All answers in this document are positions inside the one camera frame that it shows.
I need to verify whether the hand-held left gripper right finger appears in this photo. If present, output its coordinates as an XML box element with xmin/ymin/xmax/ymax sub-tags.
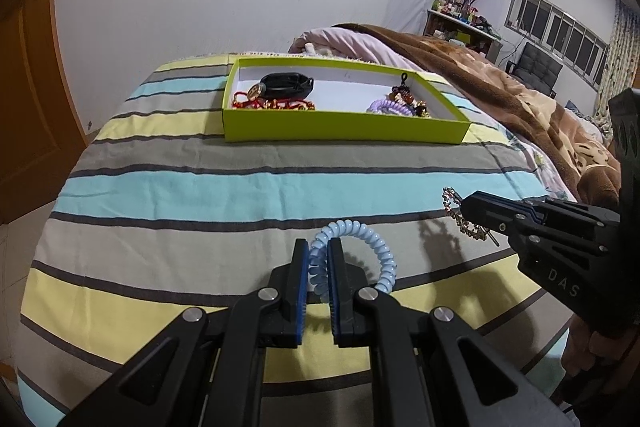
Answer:
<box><xmin>327</xmin><ymin>237</ymin><xmax>576</xmax><ymax>427</ymax></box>

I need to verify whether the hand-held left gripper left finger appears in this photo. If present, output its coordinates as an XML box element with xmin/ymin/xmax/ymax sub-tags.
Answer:
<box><xmin>60</xmin><ymin>238</ymin><xmax>310</xmax><ymax>427</ymax></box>

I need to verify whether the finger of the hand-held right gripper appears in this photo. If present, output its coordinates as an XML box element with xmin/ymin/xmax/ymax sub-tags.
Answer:
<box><xmin>464</xmin><ymin>190</ymin><xmax>622</xmax><ymax>229</ymax></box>
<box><xmin>459</xmin><ymin>201</ymin><xmax>609</xmax><ymax>259</ymax></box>

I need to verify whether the rhinestone hair clip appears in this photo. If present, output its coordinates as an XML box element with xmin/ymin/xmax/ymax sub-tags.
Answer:
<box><xmin>441</xmin><ymin>186</ymin><xmax>502</xmax><ymax>247</ymax></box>

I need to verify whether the blue spiral hair tie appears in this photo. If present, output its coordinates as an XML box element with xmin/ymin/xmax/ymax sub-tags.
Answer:
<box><xmin>307</xmin><ymin>219</ymin><xmax>399</xmax><ymax>296</ymax></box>

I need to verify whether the green cardboard box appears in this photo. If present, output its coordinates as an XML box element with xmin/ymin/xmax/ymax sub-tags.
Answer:
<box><xmin>221</xmin><ymin>55</ymin><xmax>474</xmax><ymax>146</ymax></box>

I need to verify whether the brown beaded ornament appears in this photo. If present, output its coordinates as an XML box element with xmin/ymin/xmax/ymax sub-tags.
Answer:
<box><xmin>387</xmin><ymin>88</ymin><xmax>417</xmax><ymax>108</ymax></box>

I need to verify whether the purple spiral hair tie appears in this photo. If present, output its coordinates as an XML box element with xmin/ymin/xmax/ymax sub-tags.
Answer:
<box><xmin>366</xmin><ymin>99</ymin><xmax>417</xmax><ymax>116</ymax></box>

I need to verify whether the person's right hand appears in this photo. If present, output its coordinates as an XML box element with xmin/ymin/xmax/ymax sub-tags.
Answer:
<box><xmin>561</xmin><ymin>322</ymin><xmax>636</xmax><ymax>388</ymax></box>

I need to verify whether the white floral sheet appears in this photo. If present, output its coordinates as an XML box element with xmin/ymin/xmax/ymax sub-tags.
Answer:
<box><xmin>491</xmin><ymin>126</ymin><xmax>577</xmax><ymax>204</ymax></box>

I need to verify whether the brown patterned blanket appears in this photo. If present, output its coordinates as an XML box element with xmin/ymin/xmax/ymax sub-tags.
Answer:
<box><xmin>331</xmin><ymin>23</ymin><xmax>625</xmax><ymax>208</ymax></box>

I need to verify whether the black chair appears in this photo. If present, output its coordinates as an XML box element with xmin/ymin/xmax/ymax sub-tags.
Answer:
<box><xmin>504</xmin><ymin>42</ymin><xmax>564</xmax><ymax>98</ymax></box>

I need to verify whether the striped bedsheet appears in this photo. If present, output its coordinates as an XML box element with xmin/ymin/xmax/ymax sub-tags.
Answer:
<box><xmin>16</xmin><ymin>53</ymin><xmax>572</xmax><ymax>427</ymax></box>

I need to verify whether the patterned curtain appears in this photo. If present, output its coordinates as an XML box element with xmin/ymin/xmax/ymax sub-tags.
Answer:
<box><xmin>594</xmin><ymin>0</ymin><xmax>640</xmax><ymax>128</ymax></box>

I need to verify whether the window with bars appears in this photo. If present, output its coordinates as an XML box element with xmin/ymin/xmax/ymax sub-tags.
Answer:
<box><xmin>503</xmin><ymin>0</ymin><xmax>613</xmax><ymax>91</ymax></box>

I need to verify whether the black wrist band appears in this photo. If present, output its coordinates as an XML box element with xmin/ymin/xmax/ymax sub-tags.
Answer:
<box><xmin>259</xmin><ymin>72</ymin><xmax>315</xmax><ymax>100</ymax></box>

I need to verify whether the row of bottles and jars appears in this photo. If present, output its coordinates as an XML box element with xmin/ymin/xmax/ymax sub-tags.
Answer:
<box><xmin>431</xmin><ymin>0</ymin><xmax>494</xmax><ymax>28</ymax></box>

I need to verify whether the pink quilt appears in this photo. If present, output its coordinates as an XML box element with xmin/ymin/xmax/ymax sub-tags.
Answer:
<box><xmin>288</xmin><ymin>27</ymin><xmax>432</xmax><ymax>74</ymax></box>

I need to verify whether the wooden door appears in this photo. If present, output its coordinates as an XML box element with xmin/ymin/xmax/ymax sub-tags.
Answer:
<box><xmin>0</xmin><ymin>0</ymin><xmax>92</xmax><ymax>226</ymax></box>

